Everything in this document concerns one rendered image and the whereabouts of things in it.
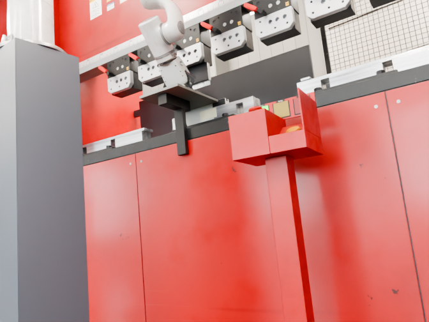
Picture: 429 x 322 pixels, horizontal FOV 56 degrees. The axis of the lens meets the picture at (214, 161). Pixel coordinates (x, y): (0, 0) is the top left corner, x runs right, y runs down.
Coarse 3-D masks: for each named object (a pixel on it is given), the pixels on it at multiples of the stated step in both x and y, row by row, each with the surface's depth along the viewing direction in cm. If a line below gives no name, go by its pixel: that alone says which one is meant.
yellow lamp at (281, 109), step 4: (276, 104) 118; (280, 104) 117; (284, 104) 116; (288, 104) 116; (276, 108) 117; (280, 108) 117; (284, 108) 116; (288, 108) 116; (276, 112) 117; (280, 112) 117; (284, 112) 116; (288, 112) 116; (280, 116) 117; (284, 116) 116
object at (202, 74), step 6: (198, 66) 170; (204, 66) 168; (192, 72) 171; (198, 72) 169; (204, 72) 168; (210, 72) 168; (198, 78) 169; (204, 78) 167; (210, 78) 168; (198, 84) 170; (204, 84) 168
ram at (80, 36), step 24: (72, 0) 216; (192, 0) 171; (216, 0) 164; (240, 0) 158; (72, 24) 214; (96, 24) 203; (120, 24) 194; (192, 24) 170; (72, 48) 212; (96, 48) 202; (96, 72) 207
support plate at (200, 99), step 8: (168, 88) 142; (176, 88) 142; (184, 88) 143; (144, 96) 148; (152, 96) 148; (184, 96) 152; (192, 96) 152; (200, 96) 153; (208, 96) 156; (192, 104) 162; (200, 104) 163; (208, 104) 164
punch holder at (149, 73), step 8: (144, 48) 183; (144, 56) 183; (152, 56) 180; (144, 64) 182; (152, 64) 179; (144, 72) 181; (152, 72) 179; (144, 80) 181; (152, 80) 182; (160, 80) 183
